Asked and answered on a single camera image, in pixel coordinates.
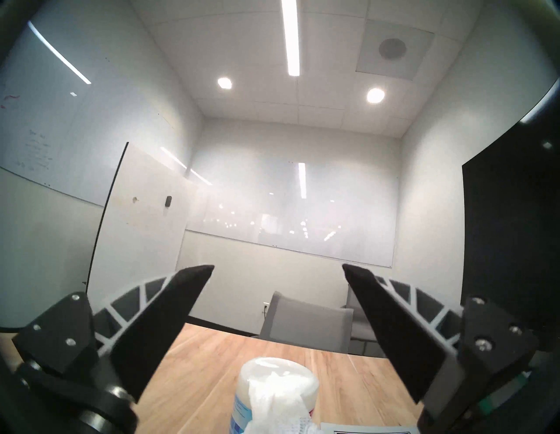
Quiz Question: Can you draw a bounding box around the white disinfecting wipe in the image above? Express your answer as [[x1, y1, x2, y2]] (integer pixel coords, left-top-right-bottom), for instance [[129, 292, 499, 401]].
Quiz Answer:
[[245, 371, 320, 434]]

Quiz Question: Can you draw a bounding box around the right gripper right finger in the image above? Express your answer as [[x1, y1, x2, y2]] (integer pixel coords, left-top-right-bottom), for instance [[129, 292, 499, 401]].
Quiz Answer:
[[342, 263, 542, 420]]

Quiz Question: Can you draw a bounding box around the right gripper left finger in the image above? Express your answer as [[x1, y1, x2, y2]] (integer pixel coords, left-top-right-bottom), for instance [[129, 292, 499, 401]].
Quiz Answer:
[[12, 265, 216, 403]]

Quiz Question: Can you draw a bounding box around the long ceiling light strip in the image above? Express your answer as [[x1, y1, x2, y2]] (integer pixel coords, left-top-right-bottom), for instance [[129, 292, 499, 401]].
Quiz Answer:
[[281, 0, 301, 77]]

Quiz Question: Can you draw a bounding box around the grey office armchair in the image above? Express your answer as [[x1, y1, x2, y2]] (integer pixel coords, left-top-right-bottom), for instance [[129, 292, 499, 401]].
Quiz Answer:
[[346, 284, 385, 357]]

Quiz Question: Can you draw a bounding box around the black wall television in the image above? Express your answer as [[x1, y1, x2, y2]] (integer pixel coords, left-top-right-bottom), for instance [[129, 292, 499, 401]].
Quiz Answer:
[[462, 79, 560, 346]]

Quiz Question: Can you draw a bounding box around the disinfecting wipes canister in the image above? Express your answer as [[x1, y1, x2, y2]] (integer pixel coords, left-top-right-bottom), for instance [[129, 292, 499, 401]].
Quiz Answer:
[[229, 357, 321, 434]]

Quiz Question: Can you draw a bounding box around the table power outlet box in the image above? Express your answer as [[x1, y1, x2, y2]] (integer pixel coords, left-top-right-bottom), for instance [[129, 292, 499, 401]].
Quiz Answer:
[[320, 421, 421, 434]]

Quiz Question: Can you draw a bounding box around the round ceiling speaker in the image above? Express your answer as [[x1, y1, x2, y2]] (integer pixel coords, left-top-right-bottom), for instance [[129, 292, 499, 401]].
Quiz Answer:
[[378, 38, 407, 60]]

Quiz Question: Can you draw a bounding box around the rolling whiteboard on stand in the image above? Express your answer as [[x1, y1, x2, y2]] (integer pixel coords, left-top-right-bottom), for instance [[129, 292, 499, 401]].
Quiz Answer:
[[85, 141, 197, 302]]

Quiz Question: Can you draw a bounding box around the grey mesh office chair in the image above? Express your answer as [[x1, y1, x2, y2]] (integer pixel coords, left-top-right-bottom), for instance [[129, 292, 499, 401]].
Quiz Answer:
[[258, 291, 354, 354]]

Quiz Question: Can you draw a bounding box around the large wall glass whiteboard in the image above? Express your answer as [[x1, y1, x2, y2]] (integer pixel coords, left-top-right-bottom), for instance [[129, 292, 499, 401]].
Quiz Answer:
[[186, 155, 399, 267]]

